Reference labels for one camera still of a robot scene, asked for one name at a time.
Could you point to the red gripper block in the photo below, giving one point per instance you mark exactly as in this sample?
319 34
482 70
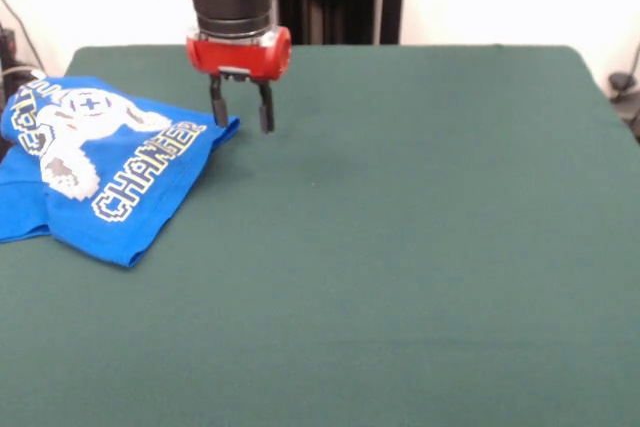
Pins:
240 57

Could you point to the blue printed shirt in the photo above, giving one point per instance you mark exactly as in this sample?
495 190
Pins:
125 187

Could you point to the dark green tablecloth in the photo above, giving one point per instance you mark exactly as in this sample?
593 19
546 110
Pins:
400 222

